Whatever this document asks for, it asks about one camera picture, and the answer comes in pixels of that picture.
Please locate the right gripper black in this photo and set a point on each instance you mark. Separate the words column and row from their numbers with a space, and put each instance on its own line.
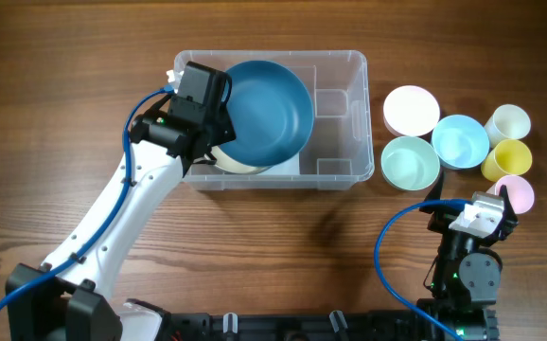
column 507, row 224

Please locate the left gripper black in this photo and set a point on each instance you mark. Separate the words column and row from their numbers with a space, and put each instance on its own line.
column 227, row 129

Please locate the cream large bowl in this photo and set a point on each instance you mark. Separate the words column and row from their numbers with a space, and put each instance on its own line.
column 226, row 163

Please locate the dark blue bowl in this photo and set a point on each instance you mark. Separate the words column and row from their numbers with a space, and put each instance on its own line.
column 271, row 111

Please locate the mint green small bowl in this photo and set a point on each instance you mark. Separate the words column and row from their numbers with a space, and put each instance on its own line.
column 409, row 163

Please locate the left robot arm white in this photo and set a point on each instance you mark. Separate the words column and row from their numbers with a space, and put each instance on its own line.
column 68, row 296

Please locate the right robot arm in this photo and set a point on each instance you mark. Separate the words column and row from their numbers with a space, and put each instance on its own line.
column 466, row 272

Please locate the pink cup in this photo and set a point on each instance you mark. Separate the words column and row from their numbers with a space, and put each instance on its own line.
column 520, row 192

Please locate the yellow cup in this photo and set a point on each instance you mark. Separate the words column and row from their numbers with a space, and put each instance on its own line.
column 509, row 157

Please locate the light blue small bowl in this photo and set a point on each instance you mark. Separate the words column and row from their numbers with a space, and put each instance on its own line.
column 460, row 142

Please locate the cream cup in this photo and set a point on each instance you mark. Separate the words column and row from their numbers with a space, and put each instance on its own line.
column 508, row 121

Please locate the white pink small bowl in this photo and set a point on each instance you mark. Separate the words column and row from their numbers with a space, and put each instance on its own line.
column 410, row 110

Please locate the clear plastic storage bin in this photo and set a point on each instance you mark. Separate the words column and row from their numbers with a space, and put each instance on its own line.
column 340, row 150

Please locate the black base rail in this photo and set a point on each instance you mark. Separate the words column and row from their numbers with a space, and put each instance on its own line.
column 335, row 326

